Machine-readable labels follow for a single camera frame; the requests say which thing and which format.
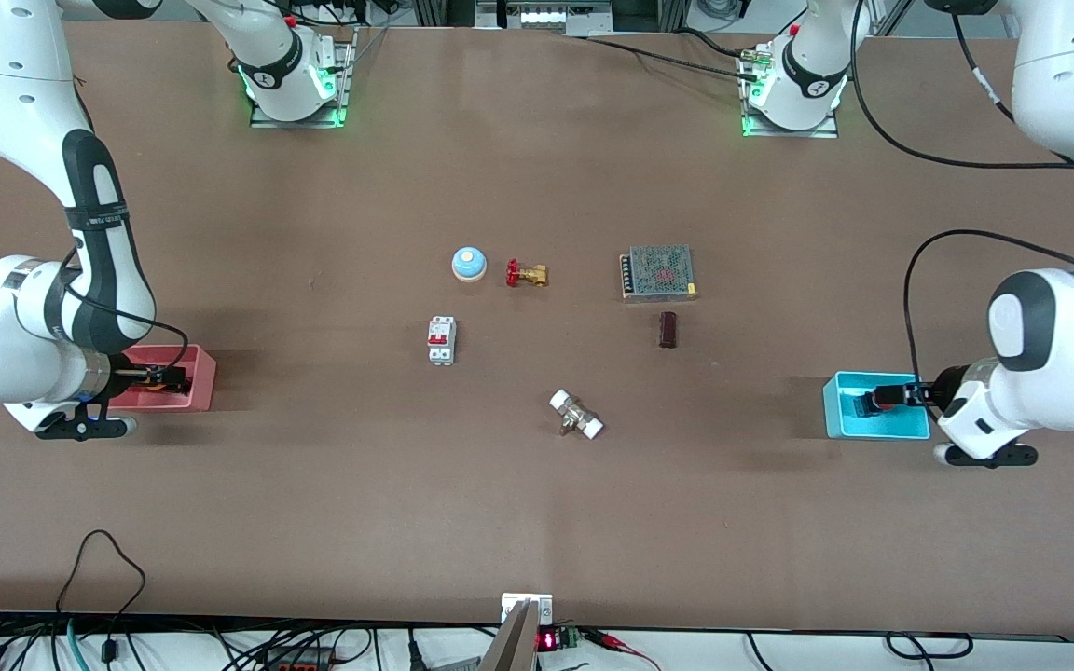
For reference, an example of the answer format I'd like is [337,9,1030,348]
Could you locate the red push button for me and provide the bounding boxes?
[858,383,907,418]

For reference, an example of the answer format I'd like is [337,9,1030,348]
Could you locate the pink plastic bin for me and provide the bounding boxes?
[108,344,217,413]

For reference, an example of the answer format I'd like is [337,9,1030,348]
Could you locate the cyan plastic bin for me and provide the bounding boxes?
[822,371,932,440]

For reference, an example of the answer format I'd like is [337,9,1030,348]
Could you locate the metal mesh power supply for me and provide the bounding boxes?
[619,244,699,303]

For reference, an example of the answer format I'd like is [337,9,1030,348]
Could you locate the white red circuit breaker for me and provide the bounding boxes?
[426,316,457,366]

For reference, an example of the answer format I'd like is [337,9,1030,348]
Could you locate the metal fitting white caps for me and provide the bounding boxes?
[549,390,604,440]

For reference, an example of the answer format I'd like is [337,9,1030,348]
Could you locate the grey metal bar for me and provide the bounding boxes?
[478,599,541,671]

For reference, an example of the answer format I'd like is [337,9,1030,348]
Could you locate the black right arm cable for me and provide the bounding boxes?
[60,238,191,370]

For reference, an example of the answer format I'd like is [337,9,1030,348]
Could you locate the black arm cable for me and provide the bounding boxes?
[849,0,1074,180]
[60,238,191,370]

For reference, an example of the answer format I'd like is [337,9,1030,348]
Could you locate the black looped cable with plug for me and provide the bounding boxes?
[55,529,148,664]

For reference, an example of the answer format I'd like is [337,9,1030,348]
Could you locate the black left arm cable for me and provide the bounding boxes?
[849,0,1074,180]

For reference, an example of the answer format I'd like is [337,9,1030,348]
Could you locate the black coiled cable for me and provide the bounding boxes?
[885,631,974,662]

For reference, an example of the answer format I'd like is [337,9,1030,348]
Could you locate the green cable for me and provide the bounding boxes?
[65,617,92,671]

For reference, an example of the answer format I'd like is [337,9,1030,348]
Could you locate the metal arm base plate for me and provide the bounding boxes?
[740,47,840,140]
[249,26,358,130]

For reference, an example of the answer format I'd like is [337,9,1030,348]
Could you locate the red clip wire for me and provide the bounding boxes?
[582,628,664,671]

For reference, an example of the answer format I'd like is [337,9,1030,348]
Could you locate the black cable across table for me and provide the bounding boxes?
[584,28,764,83]

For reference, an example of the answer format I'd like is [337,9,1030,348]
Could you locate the white metal bracket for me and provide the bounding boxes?
[501,593,554,625]

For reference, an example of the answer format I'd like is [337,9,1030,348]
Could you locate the aluminium frame equipment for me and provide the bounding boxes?
[475,0,614,35]

